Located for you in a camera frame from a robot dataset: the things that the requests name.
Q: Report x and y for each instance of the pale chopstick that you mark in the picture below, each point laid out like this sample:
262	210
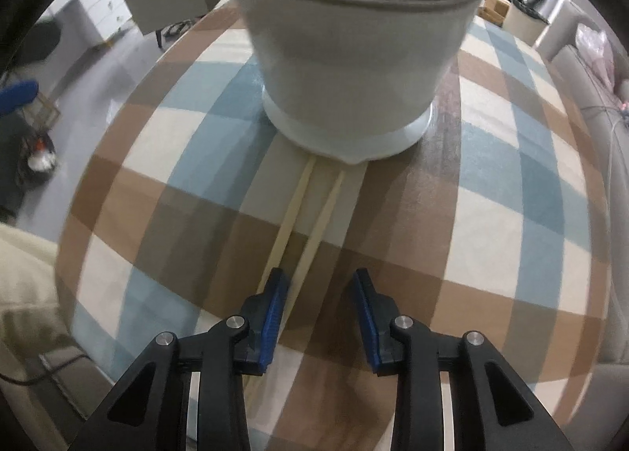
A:
287	224
317	234

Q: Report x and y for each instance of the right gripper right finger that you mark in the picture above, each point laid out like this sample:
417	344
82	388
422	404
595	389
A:
492	407

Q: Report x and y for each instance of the white drawer cabinet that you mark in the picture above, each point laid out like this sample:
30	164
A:
97	20

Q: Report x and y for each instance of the checkered tablecloth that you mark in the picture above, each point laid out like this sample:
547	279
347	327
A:
494	221

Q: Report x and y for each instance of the white plastic bag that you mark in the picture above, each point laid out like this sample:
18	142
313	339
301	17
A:
595	48

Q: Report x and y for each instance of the cream knitted cushion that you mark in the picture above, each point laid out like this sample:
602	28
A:
31	321

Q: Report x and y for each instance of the white utensil holder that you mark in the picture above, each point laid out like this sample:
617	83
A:
354	80

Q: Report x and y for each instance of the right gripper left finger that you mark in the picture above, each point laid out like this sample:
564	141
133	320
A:
147	408

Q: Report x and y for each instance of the cream waste bin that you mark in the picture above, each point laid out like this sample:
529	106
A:
524	22

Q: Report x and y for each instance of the cardboard box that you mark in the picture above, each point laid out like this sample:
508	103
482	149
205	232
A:
494	11

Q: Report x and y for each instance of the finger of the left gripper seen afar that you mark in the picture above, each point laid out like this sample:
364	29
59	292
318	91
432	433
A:
17	95

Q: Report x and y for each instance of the grey sofa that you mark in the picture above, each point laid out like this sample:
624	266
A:
600	108

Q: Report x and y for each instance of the black trash bin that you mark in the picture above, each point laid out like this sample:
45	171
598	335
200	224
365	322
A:
37	160

